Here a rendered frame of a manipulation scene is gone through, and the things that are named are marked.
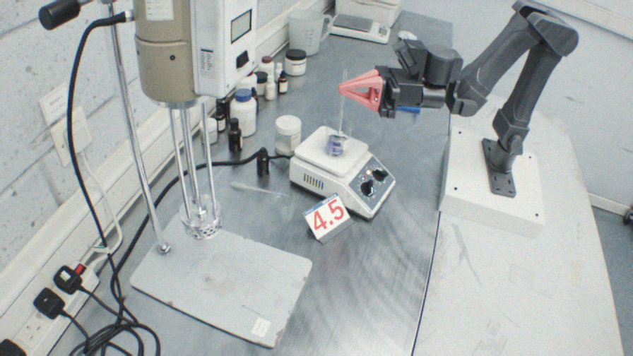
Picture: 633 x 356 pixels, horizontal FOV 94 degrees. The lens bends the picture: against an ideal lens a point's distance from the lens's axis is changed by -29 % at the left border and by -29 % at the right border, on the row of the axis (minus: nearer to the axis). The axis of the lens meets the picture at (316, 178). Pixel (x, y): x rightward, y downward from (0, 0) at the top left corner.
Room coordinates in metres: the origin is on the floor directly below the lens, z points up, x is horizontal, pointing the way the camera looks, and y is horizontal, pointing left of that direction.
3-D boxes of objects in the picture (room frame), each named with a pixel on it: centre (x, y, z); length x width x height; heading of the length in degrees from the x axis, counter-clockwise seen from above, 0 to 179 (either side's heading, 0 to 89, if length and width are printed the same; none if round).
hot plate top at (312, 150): (0.68, -0.03, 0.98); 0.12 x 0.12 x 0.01; 63
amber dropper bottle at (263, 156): (0.67, 0.12, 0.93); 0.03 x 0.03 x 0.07
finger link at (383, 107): (0.64, -0.07, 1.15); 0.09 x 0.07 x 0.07; 99
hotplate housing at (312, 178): (0.66, -0.05, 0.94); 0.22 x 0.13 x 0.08; 63
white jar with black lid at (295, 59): (1.18, 0.11, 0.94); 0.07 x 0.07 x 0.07
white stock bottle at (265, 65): (1.09, 0.19, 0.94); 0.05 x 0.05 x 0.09
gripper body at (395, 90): (0.66, -0.14, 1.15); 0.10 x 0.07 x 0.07; 9
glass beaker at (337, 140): (0.66, -0.03, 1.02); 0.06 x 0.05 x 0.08; 76
